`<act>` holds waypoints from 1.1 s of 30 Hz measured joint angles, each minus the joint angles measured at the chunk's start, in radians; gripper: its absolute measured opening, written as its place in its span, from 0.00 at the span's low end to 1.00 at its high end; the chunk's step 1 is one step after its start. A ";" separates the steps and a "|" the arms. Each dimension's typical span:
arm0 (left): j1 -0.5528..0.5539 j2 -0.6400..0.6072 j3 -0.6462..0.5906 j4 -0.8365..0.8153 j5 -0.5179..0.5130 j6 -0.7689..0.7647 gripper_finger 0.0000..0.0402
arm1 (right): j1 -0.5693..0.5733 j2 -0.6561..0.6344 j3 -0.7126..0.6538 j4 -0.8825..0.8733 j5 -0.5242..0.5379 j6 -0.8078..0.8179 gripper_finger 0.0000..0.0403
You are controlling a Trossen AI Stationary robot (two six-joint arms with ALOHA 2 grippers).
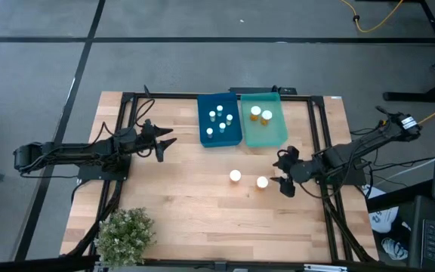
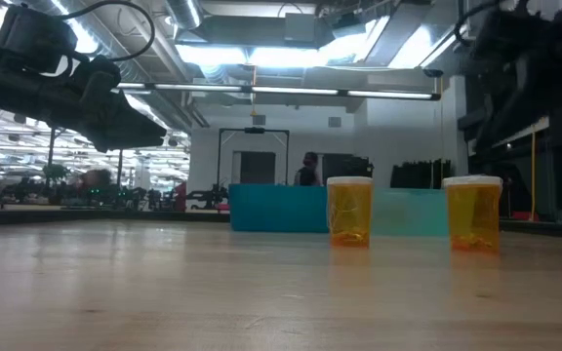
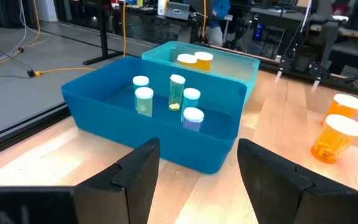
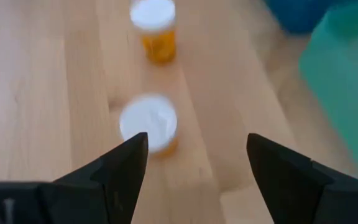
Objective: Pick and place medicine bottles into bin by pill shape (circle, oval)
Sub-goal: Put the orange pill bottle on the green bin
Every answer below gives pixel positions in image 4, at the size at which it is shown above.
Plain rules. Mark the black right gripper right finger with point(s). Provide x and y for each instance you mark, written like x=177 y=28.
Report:
x=291 y=193

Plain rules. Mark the blue plastic bin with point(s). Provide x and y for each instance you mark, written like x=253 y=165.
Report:
x=294 y=15

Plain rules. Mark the orange pill bottle white cap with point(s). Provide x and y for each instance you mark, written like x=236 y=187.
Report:
x=151 y=118
x=158 y=46

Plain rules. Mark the teal plastic bin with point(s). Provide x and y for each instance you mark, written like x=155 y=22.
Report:
x=346 y=77

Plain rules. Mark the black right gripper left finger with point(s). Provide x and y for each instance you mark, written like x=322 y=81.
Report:
x=110 y=186

